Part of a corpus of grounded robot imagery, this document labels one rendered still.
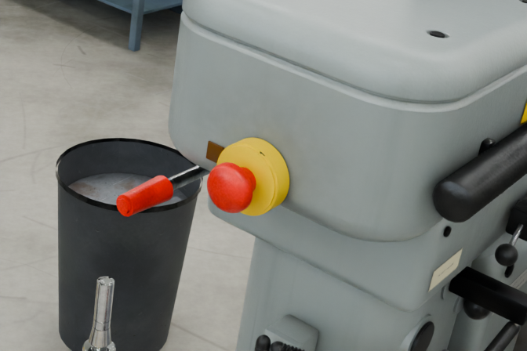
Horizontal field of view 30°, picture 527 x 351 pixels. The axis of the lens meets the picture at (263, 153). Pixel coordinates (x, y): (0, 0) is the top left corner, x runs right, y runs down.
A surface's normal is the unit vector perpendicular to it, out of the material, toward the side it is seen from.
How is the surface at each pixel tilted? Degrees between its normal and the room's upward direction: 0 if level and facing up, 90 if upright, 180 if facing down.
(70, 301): 94
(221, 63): 90
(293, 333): 0
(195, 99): 90
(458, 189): 90
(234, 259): 0
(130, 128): 0
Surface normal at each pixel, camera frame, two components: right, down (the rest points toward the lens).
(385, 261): -0.58, 0.28
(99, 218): -0.29, 0.44
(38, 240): 0.15, -0.89
